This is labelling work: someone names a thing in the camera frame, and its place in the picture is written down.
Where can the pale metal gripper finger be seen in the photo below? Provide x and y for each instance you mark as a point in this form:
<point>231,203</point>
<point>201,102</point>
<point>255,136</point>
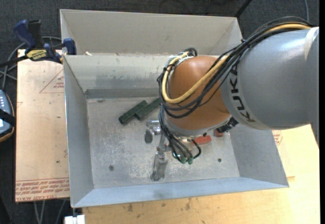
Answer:
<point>154,127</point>
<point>159,169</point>

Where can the dark green flat block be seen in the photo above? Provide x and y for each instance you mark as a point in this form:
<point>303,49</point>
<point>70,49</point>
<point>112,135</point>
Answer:
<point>132,113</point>
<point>148,110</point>

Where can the red-brown flat block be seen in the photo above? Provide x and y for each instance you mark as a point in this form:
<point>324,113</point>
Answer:
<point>203,139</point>
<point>219,133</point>

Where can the grey metal bin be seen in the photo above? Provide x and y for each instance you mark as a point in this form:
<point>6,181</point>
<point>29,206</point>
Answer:
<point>122,146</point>

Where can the brown cardboard board, red print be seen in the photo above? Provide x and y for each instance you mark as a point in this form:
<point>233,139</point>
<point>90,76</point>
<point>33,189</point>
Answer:
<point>40,126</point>

